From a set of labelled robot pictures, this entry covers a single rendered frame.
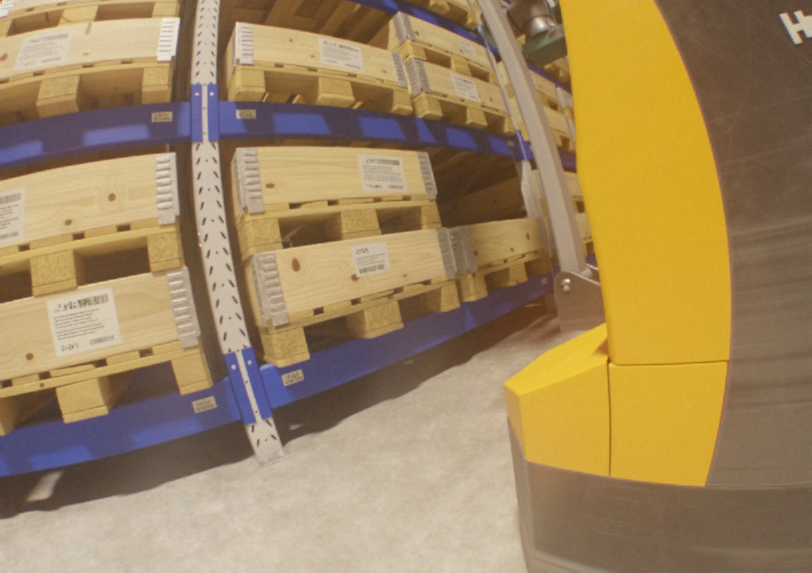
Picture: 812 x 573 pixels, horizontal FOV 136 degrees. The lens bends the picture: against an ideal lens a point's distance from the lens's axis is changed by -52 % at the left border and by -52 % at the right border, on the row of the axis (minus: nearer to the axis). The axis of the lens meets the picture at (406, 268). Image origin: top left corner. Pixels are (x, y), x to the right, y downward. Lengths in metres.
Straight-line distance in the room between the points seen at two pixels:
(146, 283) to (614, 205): 0.99
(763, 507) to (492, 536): 0.46
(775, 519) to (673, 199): 0.27
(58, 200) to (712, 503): 1.30
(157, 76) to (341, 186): 0.75
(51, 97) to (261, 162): 0.77
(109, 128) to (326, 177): 0.77
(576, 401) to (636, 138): 0.21
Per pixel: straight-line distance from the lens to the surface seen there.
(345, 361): 1.20
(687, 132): 0.25
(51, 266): 1.07
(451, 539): 0.67
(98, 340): 1.02
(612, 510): 0.36
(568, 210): 0.69
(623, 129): 0.25
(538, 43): 1.51
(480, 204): 2.71
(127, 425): 1.11
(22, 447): 1.26
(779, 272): 0.25
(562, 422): 0.32
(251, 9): 2.33
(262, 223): 1.05
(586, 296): 0.65
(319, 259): 1.09
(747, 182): 0.25
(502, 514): 0.70
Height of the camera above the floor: 0.48
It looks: level
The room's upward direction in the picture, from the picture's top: 12 degrees counter-clockwise
